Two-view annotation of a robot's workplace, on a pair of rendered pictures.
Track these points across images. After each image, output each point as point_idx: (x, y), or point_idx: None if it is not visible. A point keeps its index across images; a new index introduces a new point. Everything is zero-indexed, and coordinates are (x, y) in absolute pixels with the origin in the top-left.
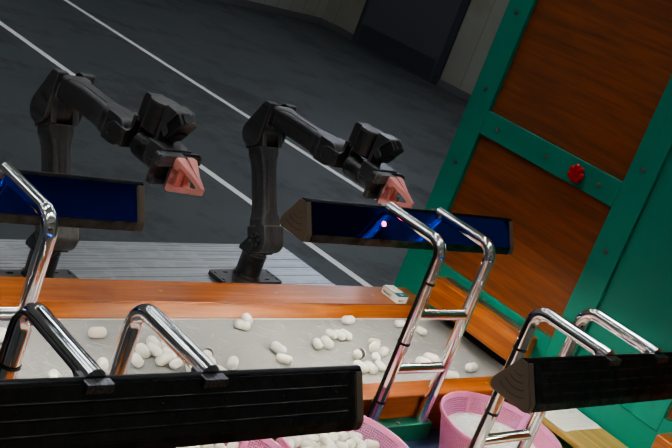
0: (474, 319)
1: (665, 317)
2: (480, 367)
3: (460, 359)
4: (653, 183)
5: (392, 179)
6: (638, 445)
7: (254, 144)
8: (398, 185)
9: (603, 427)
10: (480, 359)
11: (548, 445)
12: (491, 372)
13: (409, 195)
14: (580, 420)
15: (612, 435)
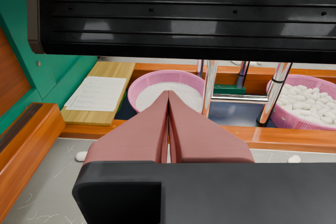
0: (23, 167)
1: None
2: (59, 162)
3: (66, 178)
4: None
5: (236, 136)
6: (92, 61)
7: None
8: (202, 116)
9: (83, 77)
10: (35, 174)
11: (138, 85)
12: (58, 153)
13: (160, 98)
14: (95, 81)
15: (86, 73)
